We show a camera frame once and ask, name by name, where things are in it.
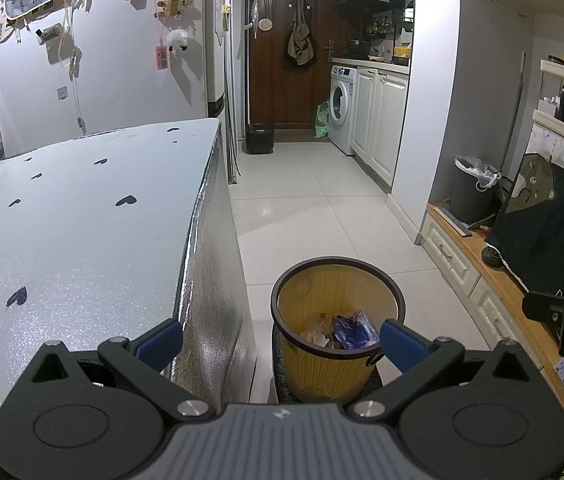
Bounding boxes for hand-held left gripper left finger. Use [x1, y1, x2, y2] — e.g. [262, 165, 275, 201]
[26, 318, 215, 422]

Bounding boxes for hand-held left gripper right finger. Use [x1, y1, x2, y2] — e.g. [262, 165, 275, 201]
[348, 318, 538, 421]

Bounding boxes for blue and white plastic wrapper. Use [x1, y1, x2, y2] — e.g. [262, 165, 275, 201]
[332, 310, 381, 350]

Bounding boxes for yellow bin with brown rim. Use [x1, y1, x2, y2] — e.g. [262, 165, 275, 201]
[270, 256, 407, 404]

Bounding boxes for navy bear-print cloth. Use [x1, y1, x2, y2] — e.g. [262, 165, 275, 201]
[489, 152, 564, 294]

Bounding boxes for wooden-top low drawer cabinet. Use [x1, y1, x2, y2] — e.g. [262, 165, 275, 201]
[419, 203, 564, 480]

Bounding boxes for grey flat strip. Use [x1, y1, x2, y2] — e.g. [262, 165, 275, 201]
[434, 204, 473, 237]

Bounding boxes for grey bin with white liner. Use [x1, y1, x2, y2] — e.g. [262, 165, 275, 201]
[449, 155, 503, 227]

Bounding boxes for dark leaning pole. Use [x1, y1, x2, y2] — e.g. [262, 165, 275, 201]
[502, 51, 526, 181]

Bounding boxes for white kitchen base cabinets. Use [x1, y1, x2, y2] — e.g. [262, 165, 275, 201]
[351, 65, 409, 194]

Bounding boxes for small black floor bin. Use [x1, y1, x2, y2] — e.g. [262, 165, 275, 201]
[242, 123, 275, 155]

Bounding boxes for green plastic bag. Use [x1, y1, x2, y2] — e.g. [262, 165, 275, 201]
[314, 101, 331, 139]

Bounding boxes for white washing machine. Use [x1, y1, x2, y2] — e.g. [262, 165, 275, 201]
[329, 64, 358, 156]

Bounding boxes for brown wooden door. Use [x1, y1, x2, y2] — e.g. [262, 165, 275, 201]
[246, 0, 339, 129]

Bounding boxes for white refrigerator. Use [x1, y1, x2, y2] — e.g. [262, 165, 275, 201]
[204, 0, 229, 122]

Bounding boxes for white plush sheep toy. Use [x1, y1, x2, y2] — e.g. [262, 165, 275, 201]
[166, 29, 189, 54]

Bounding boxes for olive bag on door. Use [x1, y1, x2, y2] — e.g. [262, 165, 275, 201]
[284, 0, 316, 69]

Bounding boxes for wooden wall hook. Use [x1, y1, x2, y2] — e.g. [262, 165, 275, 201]
[156, 0, 191, 19]

